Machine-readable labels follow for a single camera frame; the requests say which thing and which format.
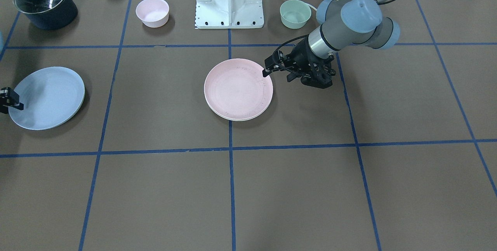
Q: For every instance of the blue plate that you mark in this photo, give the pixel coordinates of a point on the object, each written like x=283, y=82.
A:
x=51, y=96

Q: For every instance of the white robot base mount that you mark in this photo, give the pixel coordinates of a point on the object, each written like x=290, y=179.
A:
x=229, y=14

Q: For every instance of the green bowl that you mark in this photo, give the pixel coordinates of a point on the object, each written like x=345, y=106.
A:
x=294, y=14

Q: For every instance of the pink plate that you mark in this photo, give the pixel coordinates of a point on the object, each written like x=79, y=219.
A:
x=237, y=80

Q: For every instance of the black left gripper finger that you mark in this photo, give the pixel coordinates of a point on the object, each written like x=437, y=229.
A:
x=269, y=70
x=292, y=76

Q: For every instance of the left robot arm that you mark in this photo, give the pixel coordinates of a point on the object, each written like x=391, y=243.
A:
x=341, y=23

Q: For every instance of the pink bowl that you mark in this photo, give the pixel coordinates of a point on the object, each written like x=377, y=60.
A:
x=153, y=13

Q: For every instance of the cream white plate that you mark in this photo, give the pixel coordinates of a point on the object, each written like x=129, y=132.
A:
x=239, y=111

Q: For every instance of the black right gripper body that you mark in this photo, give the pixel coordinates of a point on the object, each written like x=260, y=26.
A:
x=8, y=98

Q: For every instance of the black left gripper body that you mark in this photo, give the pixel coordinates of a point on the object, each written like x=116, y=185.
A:
x=300, y=57

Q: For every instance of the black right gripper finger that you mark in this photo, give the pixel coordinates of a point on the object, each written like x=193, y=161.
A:
x=18, y=106

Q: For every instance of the dark blue pot glass lid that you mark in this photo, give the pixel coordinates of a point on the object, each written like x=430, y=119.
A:
x=48, y=14

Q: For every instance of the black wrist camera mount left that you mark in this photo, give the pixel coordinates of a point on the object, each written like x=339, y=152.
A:
x=319, y=75

